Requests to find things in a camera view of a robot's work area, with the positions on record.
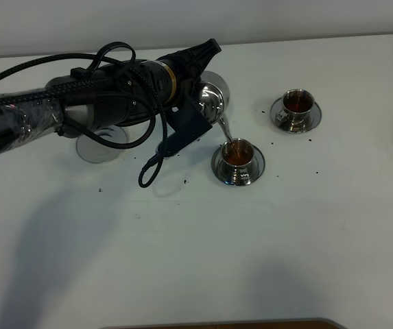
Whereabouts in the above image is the stainless steel teacup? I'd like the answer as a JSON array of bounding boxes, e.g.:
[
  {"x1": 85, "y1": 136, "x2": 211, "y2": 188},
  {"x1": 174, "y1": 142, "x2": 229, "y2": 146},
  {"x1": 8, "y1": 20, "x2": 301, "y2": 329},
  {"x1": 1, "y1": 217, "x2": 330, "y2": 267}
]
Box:
[
  {"x1": 276, "y1": 88, "x2": 315, "y2": 123},
  {"x1": 221, "y1": 138, "x2": 254, "y2": 185}
]

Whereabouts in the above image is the far stainless steel teacup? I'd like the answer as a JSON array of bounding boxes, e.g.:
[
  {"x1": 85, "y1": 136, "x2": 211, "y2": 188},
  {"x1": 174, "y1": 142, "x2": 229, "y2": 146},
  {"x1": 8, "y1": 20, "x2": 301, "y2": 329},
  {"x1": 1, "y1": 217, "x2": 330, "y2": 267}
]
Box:
[{"x1": 276, "y1": 88, "x2": 315, "y2": 123}]

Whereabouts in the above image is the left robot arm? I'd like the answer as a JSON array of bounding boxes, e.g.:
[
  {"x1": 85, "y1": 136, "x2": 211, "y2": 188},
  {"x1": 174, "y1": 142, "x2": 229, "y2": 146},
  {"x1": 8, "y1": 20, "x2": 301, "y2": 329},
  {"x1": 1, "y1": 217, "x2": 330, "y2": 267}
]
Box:
[{"x1": 0, "y1": 39, "x2": 221, "y2": 174}]

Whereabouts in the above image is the near steel saucer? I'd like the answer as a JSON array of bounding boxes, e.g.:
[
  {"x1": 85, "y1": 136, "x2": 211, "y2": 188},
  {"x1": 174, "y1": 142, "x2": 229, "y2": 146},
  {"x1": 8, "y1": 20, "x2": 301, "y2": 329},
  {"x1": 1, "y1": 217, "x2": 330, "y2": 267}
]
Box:
[{"x1": 211, "y1": 143, "x2": 265, "y2": 186}]

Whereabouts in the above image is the near stainless steel teacup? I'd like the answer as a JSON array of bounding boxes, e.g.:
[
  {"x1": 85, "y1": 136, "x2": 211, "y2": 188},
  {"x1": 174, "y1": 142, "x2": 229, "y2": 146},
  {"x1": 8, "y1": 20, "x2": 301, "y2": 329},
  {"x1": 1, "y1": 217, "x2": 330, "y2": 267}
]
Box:
[{"x1": 221, "y1": 138, "x2": 254, "y2": 185}]

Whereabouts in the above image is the far steel saucer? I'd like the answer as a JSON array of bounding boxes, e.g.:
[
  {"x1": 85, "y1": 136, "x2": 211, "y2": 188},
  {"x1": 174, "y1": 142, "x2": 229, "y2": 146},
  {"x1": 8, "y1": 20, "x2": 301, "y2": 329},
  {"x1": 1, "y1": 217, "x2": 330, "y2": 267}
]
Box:
[{"x1": 270, "y1": 98, "x2": 322, "y2": 134}]

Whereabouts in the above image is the teapot steel saucer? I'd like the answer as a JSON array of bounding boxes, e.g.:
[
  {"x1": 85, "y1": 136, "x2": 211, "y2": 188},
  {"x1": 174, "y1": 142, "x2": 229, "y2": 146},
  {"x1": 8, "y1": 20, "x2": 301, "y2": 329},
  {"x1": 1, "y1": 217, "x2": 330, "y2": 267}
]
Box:
[{"x1": 75, "y1": 125, "x2": 128, "y2": 164}]

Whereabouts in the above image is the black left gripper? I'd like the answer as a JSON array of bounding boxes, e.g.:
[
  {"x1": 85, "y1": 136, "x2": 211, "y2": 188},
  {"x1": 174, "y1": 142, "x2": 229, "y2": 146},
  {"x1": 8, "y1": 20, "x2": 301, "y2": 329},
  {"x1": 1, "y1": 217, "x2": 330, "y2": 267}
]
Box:
[{"x1": 154, "y1": 38, "x2": 222, "y2": 108}]

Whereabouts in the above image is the stainless steel teapot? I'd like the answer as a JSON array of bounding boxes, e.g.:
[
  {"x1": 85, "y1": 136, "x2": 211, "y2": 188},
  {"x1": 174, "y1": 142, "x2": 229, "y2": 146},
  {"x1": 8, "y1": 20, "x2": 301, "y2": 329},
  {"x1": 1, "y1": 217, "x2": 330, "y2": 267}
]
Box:
[{"x1": 193, "y1": 71, "x2": 233, "y2": 143}]

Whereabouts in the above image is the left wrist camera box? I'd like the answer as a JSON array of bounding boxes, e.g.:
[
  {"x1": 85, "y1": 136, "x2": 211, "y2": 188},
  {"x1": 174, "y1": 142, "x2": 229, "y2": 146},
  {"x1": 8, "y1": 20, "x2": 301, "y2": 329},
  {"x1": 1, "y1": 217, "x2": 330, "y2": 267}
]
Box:
[{"x1": 160, "y1": 96, "x2": 213, "y2": 158}]

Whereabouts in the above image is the left braided black cable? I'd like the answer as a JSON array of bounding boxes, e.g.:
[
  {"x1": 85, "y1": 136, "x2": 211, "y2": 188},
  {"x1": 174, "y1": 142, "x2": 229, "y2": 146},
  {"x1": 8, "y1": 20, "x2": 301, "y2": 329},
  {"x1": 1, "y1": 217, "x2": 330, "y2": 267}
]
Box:
[{"x1": 0, "y1": 40, "x2": 171, "y2": 188}]

